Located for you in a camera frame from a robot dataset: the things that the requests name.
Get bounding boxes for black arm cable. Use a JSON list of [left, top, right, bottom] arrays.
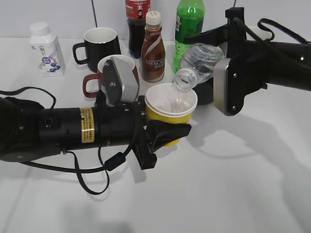
[[233, 18, 311, 50], [0, 87, 139, 195]]

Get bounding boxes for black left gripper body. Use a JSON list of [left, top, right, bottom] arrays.
[[95, 95, 156, 169]]

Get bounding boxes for yellow paper cup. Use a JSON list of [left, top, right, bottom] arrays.
[[144, 83, 198, 148]]

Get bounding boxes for brown Nescafe coffee bottle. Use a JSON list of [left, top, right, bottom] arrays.
[[141, 11, 165, 83]]

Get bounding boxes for dark grey ceramic mug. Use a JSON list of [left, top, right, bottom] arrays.
[[193, 78, 214, 105]]

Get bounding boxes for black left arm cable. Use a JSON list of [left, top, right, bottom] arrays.
[[0, 87, 139, 195]]

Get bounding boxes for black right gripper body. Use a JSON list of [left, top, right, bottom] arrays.
[[225, 7, 268, 89]]

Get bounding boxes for cola bottle red label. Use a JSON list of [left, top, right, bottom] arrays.
[[125, 0, 151, 59]]

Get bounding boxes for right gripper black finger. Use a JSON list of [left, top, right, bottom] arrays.
[[184, 24, 228, 46]]

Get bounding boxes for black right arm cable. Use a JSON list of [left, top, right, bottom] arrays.
[[233, 18, 311, 50]]

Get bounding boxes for black ceramic mug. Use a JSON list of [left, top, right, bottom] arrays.
[[72, 27, 121, 73]]

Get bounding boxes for white yogurt drink bottle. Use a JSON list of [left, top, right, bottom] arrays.
[[30, 22, 66, 77]]

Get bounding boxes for green soda bottle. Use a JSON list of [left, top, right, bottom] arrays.
[[173, 0, 205, 73]]

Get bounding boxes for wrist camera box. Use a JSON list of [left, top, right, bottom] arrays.
[[102, 54, 139, 106], [213, 57, 258, 117]]

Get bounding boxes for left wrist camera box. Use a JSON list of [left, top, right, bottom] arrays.
[[102, 54, 139, 106]]

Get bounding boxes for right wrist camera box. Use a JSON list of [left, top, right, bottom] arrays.
[[213, 57, 258, 117]]

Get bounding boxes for red ceramic mug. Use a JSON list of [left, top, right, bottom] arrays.
[[82, 54, 141, 98]]

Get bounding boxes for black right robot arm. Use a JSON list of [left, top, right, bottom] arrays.
[[185, 7, 311, 95]]

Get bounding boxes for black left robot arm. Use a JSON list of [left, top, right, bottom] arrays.
[[0, 97, 191, 170]]

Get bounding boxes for clear water bottle green label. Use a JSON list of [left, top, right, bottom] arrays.
[[173, 43, 225, 93]]

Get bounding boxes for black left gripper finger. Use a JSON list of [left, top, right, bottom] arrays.
[[146, 120, 192, 153]]

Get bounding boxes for white ceramic mug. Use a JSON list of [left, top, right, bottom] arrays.
[[248, 26, 272, 40]]

